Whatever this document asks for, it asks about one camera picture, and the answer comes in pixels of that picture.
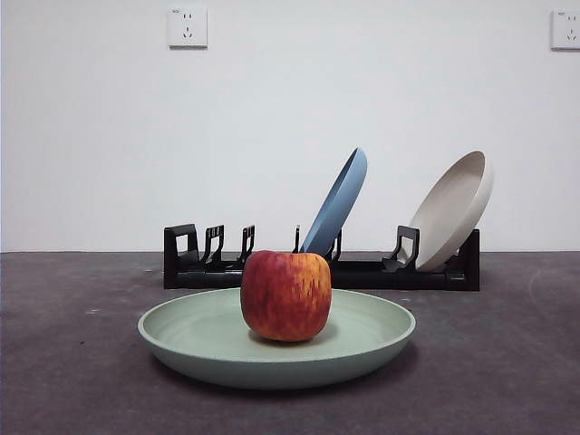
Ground red yellow apple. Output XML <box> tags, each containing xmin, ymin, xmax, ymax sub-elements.
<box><xmin>240</xmin><ymin>248</ymin><xmax>334</xmax><ymax>343</ymax></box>

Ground green plate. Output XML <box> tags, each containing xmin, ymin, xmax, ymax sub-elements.
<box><xmin>137</xmin><ymin>288</ymin><xmax>417</xmax><ymax>391</ymax></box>

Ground blue plate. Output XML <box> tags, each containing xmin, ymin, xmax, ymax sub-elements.
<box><xmin>298</xmin><ymin>146</ymin><xmax>369</xmax><ymax>263</ymax></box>

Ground black plate rack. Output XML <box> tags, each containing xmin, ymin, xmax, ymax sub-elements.
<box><xmin>163</xmin><ymin>223</ymin><xmax>481</xmax><ymax>291</ymax></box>

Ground beige plate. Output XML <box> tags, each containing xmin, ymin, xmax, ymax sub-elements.
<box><xmin>409</xmin><ymin>150</ymin><xmax>494</xmax><ymax>273</ymax></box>

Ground white wall socket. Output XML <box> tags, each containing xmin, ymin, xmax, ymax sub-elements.
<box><xmin>168</xmin><ymin>6</ymin><xmax>209</xmax><ymax>50</ymax></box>
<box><xmin>550</xmin><ymin>9</ymin><xmax>580</xmax><ymax>52</ymax></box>

